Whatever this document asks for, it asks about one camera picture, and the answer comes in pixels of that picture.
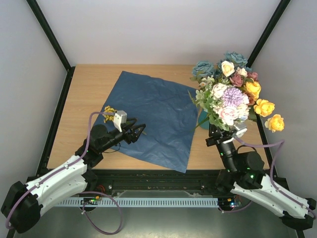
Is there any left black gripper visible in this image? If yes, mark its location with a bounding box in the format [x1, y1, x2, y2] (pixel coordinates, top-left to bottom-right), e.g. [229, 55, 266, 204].
[100, 118, 146, 153]

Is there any blue wrapping paper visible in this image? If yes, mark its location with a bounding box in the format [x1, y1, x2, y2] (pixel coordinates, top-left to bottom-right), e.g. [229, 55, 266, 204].
[104, 71, 198, 173]

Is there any yellow rose bunch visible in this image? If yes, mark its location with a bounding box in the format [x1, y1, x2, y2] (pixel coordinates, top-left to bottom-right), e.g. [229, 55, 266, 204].
[244, 79, 285, 133]

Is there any pastel purple flower bunch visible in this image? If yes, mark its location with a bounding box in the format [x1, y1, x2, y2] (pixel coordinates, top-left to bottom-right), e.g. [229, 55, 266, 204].
[209, 83, 250, 131]

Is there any teal cylindrical vase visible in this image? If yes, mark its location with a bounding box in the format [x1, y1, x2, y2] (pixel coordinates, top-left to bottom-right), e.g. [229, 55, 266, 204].
[198, 110, 210, 130]

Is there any green white flower bunch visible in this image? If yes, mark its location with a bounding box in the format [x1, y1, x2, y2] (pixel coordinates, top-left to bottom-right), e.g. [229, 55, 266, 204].
[188, 75, 216, 119]

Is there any pink rose flower stem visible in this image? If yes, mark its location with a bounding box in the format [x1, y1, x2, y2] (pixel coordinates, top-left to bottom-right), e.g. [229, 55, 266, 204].
[219, 60, 258, 87]

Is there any blue rose bunch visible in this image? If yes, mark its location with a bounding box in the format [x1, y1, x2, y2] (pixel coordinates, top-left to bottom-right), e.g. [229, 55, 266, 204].
[190, 52, 252, 82]

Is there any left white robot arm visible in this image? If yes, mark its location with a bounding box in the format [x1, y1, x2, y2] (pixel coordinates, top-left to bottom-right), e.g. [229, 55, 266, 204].
[0, 118, 146, 234]

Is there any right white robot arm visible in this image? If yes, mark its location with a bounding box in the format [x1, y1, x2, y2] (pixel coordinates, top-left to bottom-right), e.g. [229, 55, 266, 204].
[206, 124, 317, 231]

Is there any small yellow flower sprig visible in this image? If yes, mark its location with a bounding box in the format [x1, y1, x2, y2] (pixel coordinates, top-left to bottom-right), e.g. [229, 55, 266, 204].
[103, 106, 117, 123]

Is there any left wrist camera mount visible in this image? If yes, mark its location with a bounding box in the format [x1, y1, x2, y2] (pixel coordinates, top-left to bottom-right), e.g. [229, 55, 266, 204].
[113, 111, 127, 132]

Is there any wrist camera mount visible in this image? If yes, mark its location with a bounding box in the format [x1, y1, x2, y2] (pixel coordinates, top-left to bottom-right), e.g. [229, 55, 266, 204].
[113, 111, 127, 132]
[229, 123, 247, 138]

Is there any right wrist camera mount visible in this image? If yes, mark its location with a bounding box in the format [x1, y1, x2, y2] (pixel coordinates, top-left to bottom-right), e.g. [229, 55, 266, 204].
[229, 123, 247, 138]

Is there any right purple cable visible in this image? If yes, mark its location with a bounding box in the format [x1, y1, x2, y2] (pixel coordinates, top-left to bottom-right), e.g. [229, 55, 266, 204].
[220, 135, 315, 219]

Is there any purple cable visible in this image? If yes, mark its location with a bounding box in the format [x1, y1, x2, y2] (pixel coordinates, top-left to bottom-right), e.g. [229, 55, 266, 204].
[5, 112, 123, 235]
[220, 135, 315, 219]

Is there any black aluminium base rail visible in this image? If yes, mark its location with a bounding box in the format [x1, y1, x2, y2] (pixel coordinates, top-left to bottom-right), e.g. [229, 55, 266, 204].
[92, 169, 233, 197]

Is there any light blue slotted cable duct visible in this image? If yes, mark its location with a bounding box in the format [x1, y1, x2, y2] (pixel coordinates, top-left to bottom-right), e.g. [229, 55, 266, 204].
[56, 196, 220, 208]

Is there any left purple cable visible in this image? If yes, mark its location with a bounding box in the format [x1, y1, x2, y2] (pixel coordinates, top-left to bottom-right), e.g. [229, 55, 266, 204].
[5, 112, 123, 235]

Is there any black frame post right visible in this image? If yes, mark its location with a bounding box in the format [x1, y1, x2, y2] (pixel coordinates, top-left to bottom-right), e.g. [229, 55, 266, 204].
[247, 0, 291, 68]

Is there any black frame post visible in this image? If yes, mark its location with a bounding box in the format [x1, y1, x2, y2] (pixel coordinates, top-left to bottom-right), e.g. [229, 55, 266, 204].
[26, 0, 75, 72]
[247, 0, 291, 68]

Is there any black frame post left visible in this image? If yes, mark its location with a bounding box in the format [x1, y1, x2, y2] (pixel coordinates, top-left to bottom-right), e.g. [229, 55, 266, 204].
[26, 0, 75, 72]

